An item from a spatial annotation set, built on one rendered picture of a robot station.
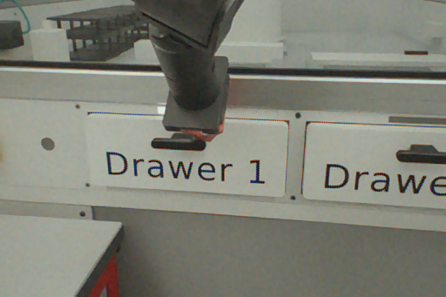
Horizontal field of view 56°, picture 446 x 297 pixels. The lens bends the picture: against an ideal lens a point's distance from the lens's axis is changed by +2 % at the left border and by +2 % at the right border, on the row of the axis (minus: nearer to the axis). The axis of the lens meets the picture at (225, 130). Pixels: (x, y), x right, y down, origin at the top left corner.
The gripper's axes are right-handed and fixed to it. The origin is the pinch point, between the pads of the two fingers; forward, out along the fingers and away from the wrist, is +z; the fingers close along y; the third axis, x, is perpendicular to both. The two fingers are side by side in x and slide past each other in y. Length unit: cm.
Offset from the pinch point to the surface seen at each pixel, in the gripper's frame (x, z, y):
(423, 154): -27.3, -0.6, -2.2
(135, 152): 10.7, 3.6, -3.1
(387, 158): -24.1, 3.3, -1.2
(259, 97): -6.8, -1.4, 4.3
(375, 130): -22.1, 0.5, 1.4
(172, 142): 4.0, -1.2, -3.3
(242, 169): -4.9, 5.2, -3.7
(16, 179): 31.2, 9.3, -6.8
